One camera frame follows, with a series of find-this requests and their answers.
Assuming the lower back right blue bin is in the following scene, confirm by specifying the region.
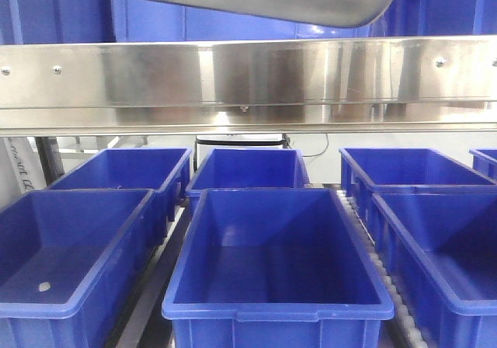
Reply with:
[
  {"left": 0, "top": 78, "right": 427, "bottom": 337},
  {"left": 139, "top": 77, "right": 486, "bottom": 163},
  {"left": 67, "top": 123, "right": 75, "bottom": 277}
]
[{"left": 339, "top": 148, "right": 496, "bottom": 222}]

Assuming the lower front middle blue bin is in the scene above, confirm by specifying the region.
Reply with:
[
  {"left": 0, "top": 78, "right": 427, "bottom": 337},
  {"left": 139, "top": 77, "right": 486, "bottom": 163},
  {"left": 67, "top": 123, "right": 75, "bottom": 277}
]
[{"left": 162, "top": 188, "right": 394, "bottom": 347}]

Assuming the stainless steel shelf rail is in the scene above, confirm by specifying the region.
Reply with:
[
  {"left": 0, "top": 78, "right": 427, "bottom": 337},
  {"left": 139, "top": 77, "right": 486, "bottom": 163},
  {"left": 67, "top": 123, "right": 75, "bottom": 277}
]
[{"left": 1, "top": 35, "right": 496, "bottom": 136}]

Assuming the lower front right blue bin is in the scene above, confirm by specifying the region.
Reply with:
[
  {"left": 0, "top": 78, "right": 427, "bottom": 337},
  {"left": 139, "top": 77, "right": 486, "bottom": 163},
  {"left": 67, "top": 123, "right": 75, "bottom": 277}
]
[{"left": 370, "top": 191, "right": 497, "bottom": 348}]

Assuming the lower back left blue bin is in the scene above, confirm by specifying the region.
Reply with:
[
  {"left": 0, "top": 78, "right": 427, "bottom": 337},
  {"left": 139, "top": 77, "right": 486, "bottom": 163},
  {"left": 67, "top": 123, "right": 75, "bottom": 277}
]
[{"left": 48, "top": 147, "right": 192, "bottom": 221}]

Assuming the white black box behind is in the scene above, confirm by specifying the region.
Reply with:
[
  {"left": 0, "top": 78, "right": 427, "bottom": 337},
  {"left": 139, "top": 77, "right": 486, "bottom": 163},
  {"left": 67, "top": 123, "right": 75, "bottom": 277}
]
[{"left": 193, "top": 134, "right": 289, "bottom": 171}]

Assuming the blue bin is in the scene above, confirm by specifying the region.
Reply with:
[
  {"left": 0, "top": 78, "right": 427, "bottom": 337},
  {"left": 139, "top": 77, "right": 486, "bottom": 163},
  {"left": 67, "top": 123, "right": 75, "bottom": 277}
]
[
  {"left": 469, "top": 148, "right": 497, "bottom": 179},
  {"left": 111, "top": 0, "right": 370, "bottom": 42},
  {"left": 370, "top": 191, "right": 497, "bottom": 348},
  {"left": 1, "top": 0, "right": 115, "bottom": 44},
  {"left": 48, "top": 147, "right": 192, "bottom": 221},
  {"left": 186, "top": 148, "right": 310, "bottom": 210},
  {"left": 339, "top": 148, "right": 496, "bottom": 222},
  {"left": 369, "top": 0, "right": 496, "bottom": 37},
  {"left": 162, "top": 188, "right": 394, "bottom": 347},
  {"left": 1, "top": 190, "right": 156, "bottom": 347}
]

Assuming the roller track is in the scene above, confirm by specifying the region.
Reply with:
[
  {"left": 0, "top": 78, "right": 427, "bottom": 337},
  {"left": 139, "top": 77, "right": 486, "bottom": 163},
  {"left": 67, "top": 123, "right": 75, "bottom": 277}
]
[
  {"left": 335, "top": 189, "right": 432, "bottom": 348},
  {"left": 105, "top": 200, "right": 191, "bottom": 347}
]

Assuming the lower front left blue bin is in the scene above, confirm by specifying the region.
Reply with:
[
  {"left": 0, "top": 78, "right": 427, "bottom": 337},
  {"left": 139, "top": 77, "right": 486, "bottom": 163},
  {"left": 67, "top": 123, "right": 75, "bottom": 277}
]
[{"left": 1, "top": 190, "right": 156, "bottom": 347}]

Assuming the lower back middle blue bin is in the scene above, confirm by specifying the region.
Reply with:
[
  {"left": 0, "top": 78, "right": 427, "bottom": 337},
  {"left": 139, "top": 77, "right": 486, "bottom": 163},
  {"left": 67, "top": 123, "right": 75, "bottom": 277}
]
[{"left": 186, "top": 148, "right": 310, "bottom": 210}]

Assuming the white banner with text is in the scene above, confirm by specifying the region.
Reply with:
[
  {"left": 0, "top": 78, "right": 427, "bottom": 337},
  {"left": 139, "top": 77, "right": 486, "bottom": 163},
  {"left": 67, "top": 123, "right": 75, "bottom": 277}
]
[{"left": 0, "top": 137, "right": 47, "bottom": 207}]

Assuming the upper left blue bin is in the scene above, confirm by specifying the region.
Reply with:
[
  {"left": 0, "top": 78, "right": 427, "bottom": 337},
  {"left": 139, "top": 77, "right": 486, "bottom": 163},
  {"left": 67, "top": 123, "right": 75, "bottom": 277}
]
[{"left": 1, "top": 0, "right": 115, "bottom": 44}]

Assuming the lower roller track right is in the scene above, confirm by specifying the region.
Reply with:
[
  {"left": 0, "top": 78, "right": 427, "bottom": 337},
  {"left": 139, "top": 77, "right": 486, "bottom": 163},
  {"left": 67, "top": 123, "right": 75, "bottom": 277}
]
[{"left": 335, "top": 189, "right": 432, "bottom": 348}]

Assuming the upper right blue bin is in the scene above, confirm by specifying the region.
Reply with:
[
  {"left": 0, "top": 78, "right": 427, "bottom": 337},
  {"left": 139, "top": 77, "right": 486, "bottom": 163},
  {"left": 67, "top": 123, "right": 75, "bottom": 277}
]
[{"left": 369, "top": 0, "right": 496, "bottom": 37}]

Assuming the far right blue bin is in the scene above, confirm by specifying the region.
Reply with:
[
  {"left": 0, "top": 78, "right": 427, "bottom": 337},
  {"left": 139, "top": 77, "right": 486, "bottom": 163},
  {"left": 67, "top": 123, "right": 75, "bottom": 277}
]
[{"left": 469, "top": 148, "right": 497, "bottom": 179}]

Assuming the lower roller track left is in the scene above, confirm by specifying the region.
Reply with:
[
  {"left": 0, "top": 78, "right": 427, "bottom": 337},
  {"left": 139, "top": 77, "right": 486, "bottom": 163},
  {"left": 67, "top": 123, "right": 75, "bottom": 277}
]
[{"left": 105, "top": 200, "right": 191, "bottom": 347}]

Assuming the upper middle blue bin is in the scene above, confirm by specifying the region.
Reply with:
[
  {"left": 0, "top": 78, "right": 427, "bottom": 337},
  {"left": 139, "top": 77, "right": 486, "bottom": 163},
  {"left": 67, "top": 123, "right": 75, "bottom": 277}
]
[{"left": 111, "top": 0, "right": 370, "bottom": 42}]

